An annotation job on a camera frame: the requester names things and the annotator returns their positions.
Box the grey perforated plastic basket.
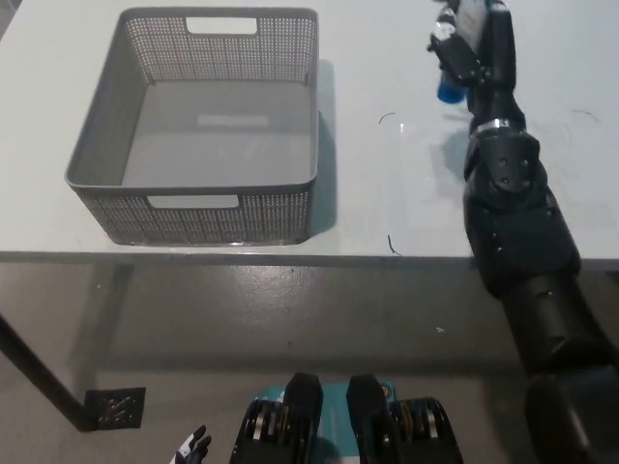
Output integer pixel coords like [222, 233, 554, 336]
[64, 7, 321, 247]

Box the black table leg with foot plate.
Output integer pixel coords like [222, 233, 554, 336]
[0, 311, 147, 433]

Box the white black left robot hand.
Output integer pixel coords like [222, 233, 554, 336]
[172, 424, 214, 464]

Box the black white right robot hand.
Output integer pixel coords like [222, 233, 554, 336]
[425, 0, 528, 128]

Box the white shampoo tube blue cap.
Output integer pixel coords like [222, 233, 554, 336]
[433, 0, 487, 105]

